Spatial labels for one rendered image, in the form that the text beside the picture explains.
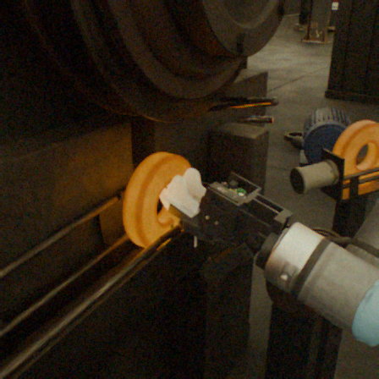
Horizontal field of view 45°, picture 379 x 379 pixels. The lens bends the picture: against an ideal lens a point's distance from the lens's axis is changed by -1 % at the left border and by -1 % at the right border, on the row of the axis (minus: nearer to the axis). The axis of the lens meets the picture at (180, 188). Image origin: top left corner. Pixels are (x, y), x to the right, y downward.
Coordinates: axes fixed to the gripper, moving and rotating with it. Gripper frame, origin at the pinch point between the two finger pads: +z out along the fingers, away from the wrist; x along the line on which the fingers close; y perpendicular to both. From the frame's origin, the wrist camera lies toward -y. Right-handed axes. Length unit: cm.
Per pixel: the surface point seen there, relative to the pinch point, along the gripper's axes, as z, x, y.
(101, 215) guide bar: 3.9, 8.9, -3.2
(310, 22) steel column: 263, -850, -113
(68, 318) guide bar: -5.7, 24.0, -5.6
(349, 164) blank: -18, -47, -2
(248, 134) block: -1.7, -23.4, 4.3
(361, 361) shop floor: -45, -67, -66
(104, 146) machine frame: 7.7, 6.3, 6.0
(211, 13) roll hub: -4.6, 7.1, 29.2
